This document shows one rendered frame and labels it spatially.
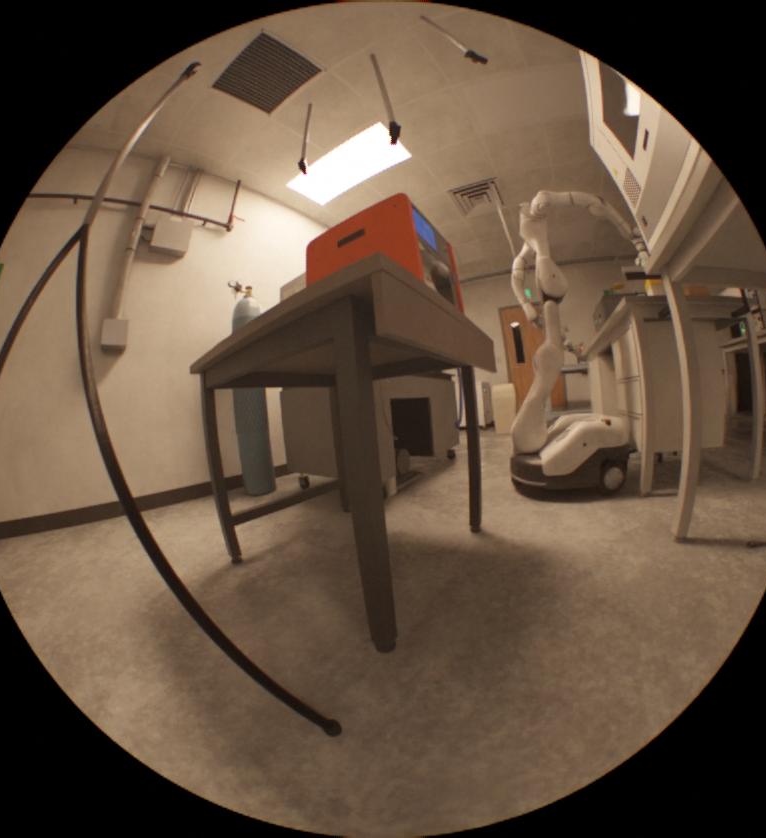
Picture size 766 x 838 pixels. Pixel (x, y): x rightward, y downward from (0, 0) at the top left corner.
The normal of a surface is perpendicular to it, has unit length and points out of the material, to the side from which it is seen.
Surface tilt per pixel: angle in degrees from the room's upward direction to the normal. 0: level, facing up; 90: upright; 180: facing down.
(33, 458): 90
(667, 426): 90
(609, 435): 90
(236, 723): 0
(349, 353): 90
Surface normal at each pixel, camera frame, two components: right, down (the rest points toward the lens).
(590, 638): -0.09, -1.00
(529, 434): -0.43, 0.06
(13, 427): 0.83, -0.05
